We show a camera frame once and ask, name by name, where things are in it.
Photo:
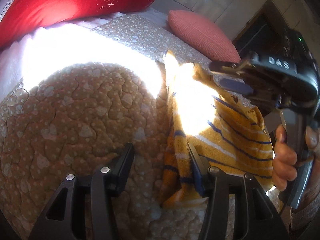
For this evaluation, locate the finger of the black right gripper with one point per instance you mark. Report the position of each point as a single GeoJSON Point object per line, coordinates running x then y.
{"type": "Point", "coordinates": [229, 68]}
{"type": "Point", "coordinates": [236, 86]}

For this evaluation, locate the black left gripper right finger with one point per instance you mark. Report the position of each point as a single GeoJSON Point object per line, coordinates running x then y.
{"type": "Point", "coordinates": [238, 207]}

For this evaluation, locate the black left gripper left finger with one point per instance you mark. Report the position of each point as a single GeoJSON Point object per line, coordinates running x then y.
{"type": "Point", "coordinates": [64, 215]}

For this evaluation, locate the yellow striped knit sweater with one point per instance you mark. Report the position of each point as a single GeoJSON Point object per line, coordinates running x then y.
{"type": "Point", "coordinates": [228, 134]}

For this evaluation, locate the person's right hand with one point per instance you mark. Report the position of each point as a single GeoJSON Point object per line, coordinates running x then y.
{"type": "Point", "coordinates": [285, 162]}

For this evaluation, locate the small pink pillow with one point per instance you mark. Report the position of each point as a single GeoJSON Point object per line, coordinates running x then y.
{"type": "Point", "coordinates": [203, 35]}

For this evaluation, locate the dark wooden door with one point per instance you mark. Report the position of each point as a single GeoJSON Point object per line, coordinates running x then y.
{"type": "Point", "coordinates": [267, 32]}

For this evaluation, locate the beige heart-pattern quilt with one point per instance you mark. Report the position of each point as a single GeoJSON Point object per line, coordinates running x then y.
{"type": "Point", "coordinates": [78, 116]}

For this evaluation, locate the white pink bed sheet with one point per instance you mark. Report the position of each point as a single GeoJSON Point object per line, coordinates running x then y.
{"type": "Point", "coordinates": [56, 42]}

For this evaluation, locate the large red floral pillow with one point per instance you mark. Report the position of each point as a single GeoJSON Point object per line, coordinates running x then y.
{"type": "Point", "coordinates": [24, 16]}

